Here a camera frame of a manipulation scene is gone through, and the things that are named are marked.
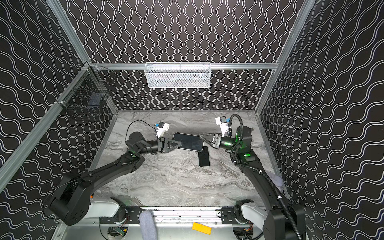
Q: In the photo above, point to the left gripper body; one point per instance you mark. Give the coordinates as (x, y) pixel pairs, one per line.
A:
(161, 145)

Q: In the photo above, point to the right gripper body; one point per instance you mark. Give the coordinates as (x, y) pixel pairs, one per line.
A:
(216, 141)

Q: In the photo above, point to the black phone screen up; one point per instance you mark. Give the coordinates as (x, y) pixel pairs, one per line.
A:
(189, 142)

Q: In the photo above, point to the light teal phone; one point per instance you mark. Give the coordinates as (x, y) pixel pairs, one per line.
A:
(204, 157)

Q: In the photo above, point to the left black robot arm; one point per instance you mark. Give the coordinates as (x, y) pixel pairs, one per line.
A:
(71, 201)

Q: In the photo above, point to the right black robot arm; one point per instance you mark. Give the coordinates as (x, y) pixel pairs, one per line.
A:
(281, 220)

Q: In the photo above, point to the white mesh basket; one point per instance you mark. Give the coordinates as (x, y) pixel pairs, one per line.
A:
(177, 75)

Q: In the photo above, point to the grey cloth on table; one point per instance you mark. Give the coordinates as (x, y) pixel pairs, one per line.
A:
(276, 180)

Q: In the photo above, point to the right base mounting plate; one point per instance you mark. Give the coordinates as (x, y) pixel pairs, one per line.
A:
(244, 215)

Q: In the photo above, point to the base mounting plate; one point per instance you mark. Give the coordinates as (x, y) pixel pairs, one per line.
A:
(244, 215)
(128, 215)

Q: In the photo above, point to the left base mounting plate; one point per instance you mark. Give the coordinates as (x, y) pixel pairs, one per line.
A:
(128, 215)

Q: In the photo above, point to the grey cloth roll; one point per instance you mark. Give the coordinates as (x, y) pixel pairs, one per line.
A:
(148, 226)

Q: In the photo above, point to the yellow card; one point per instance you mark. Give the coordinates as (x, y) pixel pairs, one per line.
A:
(202, 228)

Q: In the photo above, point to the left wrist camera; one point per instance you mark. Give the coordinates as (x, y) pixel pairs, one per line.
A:
(161, 128)

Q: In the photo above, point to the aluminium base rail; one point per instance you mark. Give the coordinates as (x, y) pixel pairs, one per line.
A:
(162, 215)

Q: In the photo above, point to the black wire basket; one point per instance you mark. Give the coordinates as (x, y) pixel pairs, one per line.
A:
(87, 101)

